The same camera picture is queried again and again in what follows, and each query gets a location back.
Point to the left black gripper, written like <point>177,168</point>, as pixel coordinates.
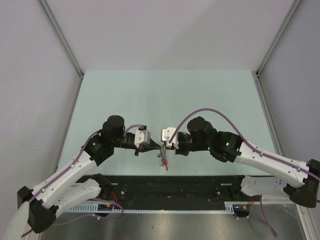
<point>151,145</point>

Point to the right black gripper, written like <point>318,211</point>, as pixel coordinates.
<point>179,151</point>

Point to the red handled keyring holder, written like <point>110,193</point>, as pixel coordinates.
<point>163,156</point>

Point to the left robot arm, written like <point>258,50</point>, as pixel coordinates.
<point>50,198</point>

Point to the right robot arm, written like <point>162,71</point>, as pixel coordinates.
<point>297,180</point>

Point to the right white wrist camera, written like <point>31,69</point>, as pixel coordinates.
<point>168,138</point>

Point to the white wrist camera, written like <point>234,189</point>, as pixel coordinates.
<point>142,136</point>
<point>168,138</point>

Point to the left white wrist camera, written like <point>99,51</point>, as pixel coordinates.
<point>142,136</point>

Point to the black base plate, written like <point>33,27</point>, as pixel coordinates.
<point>175,193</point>

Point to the slotted cable duct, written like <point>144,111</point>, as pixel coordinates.
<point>106,208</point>

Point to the left aluminium frame post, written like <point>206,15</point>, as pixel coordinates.
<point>48,13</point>

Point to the aluminium frame post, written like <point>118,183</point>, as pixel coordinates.
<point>48,13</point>
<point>296,4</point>

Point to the right aluminium frame post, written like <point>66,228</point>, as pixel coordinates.
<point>296,4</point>

